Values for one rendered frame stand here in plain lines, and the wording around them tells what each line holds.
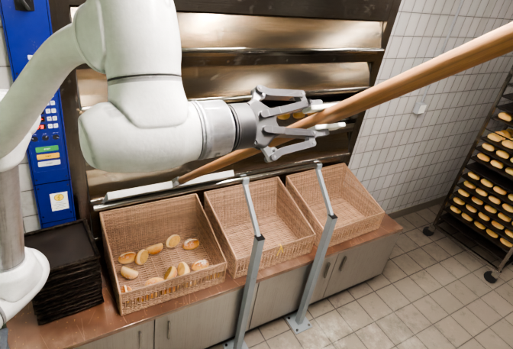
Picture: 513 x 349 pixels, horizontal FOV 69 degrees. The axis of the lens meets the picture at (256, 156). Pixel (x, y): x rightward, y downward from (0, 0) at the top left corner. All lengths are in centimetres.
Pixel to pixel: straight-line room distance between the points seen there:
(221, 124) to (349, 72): 205
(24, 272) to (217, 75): 124
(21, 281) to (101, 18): 99
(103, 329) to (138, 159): 156
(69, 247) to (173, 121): 148
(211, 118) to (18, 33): 126
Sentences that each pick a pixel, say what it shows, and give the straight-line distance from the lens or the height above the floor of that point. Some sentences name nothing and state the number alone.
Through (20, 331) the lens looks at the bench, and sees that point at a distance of 211.
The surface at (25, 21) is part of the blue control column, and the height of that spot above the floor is 183.
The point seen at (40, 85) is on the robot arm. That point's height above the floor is 198.
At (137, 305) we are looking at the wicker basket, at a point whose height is 62.
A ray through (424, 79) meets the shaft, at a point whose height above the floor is 210.
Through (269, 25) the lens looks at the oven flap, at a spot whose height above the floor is 183.
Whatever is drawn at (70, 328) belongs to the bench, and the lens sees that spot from 206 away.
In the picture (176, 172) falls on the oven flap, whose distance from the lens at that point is 218.
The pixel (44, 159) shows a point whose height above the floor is 122.
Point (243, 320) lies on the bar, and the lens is 236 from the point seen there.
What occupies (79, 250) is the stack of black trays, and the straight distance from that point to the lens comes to 192.
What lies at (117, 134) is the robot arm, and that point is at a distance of 50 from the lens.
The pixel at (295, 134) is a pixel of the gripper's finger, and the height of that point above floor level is 195.
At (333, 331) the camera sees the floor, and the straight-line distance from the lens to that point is 288.
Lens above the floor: 223
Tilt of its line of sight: 30 degrees down
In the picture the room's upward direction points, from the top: 10 degrees clockwise
